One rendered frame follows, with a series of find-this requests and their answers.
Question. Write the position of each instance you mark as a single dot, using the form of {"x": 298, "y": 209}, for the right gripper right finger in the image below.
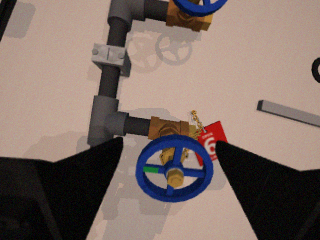
{"x": 280, "y": 202}

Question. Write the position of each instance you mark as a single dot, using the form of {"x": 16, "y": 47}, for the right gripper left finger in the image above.
{"x": 68, "y": 192}

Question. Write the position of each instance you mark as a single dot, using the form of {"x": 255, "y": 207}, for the small black rubber ring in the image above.
{"x": 314, "y": 69}

